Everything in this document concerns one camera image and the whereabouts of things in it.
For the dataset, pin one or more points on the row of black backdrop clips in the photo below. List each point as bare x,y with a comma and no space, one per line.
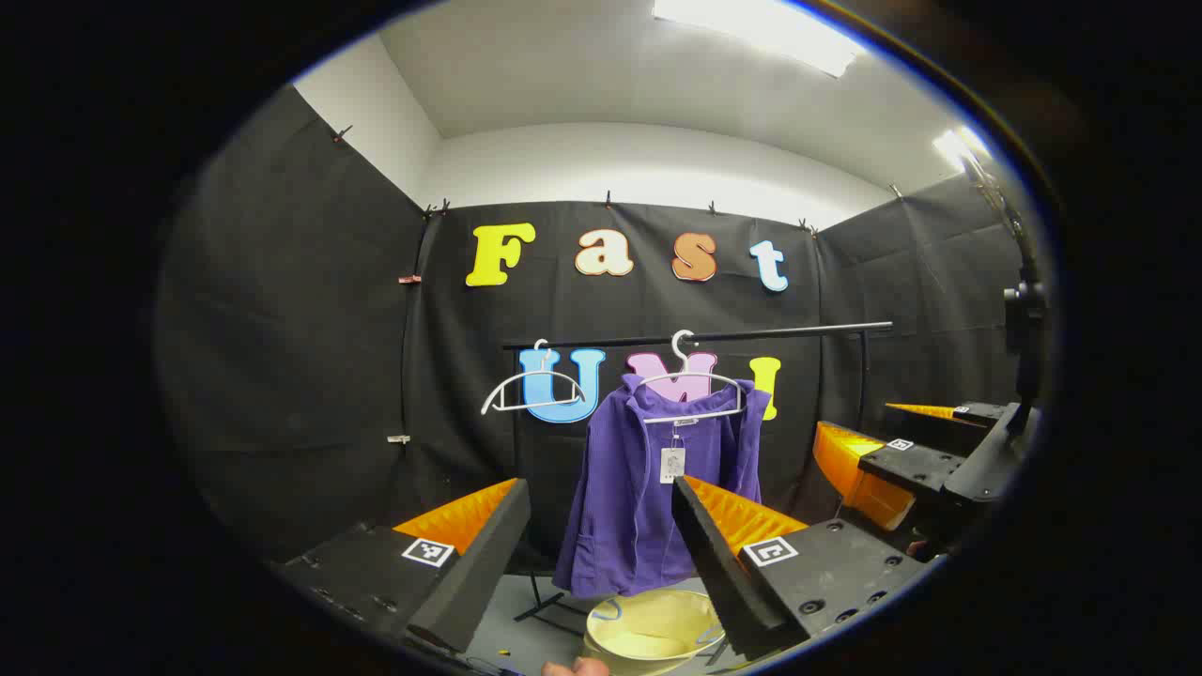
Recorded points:
608,199

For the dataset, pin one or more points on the cream yellow laundry hamper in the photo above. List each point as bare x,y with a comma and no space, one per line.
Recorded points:
648,629

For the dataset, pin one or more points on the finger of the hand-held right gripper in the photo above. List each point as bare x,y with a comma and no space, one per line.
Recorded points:
911,465
948,427

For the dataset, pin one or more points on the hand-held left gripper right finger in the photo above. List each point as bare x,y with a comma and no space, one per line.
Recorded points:
723,573

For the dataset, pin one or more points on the black stand pole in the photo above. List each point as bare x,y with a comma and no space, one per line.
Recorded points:
1025,319

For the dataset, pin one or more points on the white plastic hanger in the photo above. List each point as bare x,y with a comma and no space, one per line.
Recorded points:
531,407
695,415

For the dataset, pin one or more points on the purple knit garment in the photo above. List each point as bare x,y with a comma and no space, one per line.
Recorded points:
620,507

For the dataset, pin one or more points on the small ceiling light panel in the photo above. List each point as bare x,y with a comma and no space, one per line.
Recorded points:
958,148

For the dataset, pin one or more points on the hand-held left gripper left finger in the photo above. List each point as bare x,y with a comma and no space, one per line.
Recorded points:
479,573

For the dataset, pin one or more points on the black clothes rack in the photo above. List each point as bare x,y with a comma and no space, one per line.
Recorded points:
798,331

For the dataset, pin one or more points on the large ceiling light panel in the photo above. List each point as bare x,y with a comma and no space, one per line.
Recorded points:
761,28

